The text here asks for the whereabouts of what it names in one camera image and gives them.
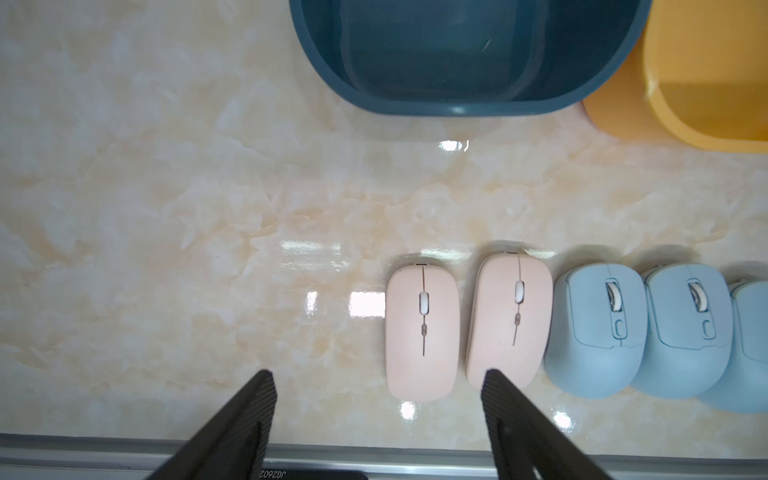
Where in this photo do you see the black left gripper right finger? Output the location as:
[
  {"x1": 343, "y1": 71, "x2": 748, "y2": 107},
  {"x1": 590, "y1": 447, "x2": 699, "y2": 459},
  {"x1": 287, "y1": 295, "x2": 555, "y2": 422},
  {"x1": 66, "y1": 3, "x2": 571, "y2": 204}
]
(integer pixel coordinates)
[{"x1": 481, "y1": 369, "x2": 608, "y2": 479}]

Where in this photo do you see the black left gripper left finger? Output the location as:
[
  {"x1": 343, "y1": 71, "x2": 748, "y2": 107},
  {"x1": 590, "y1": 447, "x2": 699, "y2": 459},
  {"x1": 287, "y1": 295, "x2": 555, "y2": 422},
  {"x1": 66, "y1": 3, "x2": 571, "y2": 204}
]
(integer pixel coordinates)
[{"x1": 150, "y1": 369, "x2": 277, "y2": 479}]

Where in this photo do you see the light blue mouse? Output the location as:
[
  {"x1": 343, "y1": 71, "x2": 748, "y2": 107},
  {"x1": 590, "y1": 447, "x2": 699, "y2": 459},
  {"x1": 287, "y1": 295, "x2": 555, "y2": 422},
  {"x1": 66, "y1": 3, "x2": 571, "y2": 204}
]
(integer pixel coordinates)
[
  {"x1": 698, "y1": 280, "x2": 767, "y2": 413},
  {"x1": 544, "y1": 263, "x2": 648, "y2": 399},
  {"x1": 631, "y1": 263, "x2": 734, "y2": 399}
]

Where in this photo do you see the pink mouse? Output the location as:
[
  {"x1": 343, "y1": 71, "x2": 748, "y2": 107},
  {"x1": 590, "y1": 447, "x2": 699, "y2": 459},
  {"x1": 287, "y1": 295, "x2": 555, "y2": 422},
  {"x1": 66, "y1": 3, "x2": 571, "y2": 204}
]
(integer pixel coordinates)
[
  {"x1": 465, "y1": 252, "x2": 553, "y2": 389},
  {"x1": 385, "y1": 264, "x2": 461, "y2": 402}
]

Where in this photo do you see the dark teal storage box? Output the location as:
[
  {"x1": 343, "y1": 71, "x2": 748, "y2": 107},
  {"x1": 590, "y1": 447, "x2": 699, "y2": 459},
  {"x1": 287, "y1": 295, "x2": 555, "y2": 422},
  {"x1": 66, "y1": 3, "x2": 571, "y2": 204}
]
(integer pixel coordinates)
[{"x1": 290, "y1": 0, "x2": 651, "y2": 117}]

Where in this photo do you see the yellow storage box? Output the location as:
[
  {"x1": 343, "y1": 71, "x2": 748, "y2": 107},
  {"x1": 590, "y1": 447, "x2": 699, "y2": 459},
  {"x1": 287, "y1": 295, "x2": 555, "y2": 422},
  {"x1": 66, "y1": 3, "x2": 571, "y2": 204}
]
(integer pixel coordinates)
[{"x1": 583, "y1": 1, "x2": 767, "y2": 154}]

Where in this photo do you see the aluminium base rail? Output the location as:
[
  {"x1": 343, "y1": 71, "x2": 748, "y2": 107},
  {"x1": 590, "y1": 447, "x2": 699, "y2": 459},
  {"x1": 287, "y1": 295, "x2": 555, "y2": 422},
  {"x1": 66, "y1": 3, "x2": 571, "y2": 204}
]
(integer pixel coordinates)
[{"x1": 1, "y1": 434, "x2": 767, "y2": 479}]

